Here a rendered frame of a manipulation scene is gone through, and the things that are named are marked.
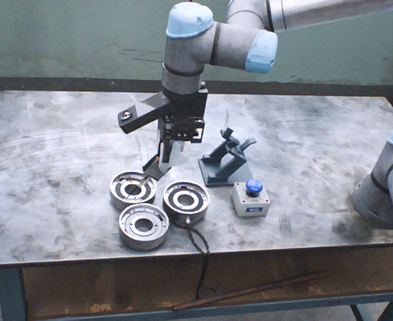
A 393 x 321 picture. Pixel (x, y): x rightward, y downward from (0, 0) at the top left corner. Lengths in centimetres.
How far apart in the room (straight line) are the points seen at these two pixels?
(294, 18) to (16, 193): 70
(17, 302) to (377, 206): 86
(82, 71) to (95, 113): 140
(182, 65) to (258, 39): 14
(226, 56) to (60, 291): 74
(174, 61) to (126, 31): 182
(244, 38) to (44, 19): 189
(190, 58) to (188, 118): 14
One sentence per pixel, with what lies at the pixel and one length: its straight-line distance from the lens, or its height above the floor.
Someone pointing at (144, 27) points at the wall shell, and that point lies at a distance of 273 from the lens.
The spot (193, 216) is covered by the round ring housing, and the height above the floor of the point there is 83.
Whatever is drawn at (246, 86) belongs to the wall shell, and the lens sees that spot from 304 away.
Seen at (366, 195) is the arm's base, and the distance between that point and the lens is 132.
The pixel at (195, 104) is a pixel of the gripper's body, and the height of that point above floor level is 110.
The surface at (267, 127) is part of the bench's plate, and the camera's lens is 150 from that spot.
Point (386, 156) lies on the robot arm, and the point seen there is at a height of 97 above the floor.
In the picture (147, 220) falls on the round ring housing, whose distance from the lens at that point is 113.
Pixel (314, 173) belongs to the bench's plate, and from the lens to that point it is 140.
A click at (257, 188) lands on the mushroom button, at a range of 119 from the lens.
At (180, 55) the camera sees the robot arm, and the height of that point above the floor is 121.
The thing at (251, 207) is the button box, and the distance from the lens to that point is 120.
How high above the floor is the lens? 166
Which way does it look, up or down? 40 degrees down
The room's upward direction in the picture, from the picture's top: 11 degrees clockwise
